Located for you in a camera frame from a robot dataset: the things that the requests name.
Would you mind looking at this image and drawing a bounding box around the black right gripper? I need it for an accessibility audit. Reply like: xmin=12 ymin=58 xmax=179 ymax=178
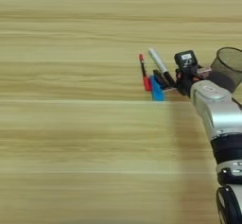
xmin=152 ymin=64 xmax=213 ymax=97

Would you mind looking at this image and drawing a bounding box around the black marker red cap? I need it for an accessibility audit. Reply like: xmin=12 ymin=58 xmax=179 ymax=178
xmin=138 ymin=53 xmax=152 ymax=93

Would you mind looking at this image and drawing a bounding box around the blue cylinder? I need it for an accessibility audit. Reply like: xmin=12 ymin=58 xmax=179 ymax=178
xmin=148 ymin=74 xmax=166 ymax=102

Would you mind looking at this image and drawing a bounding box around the silver marker black cap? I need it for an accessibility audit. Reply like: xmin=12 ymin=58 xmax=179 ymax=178
xmin=147 ymin=47 xmax=177 ymax=88

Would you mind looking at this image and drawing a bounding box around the small black box white label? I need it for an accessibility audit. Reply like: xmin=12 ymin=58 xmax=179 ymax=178
xmin=173 ymin=49 xmax=199 ymax=75

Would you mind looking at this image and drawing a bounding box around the black mesh pen cup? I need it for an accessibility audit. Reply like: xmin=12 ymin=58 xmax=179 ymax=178
xmin=210 ymin=46 xmax=242 ymax=94

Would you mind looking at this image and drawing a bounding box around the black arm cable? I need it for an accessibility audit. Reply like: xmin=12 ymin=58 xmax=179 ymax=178
xmin=231 ymin=96 xmax=242 ymax=110

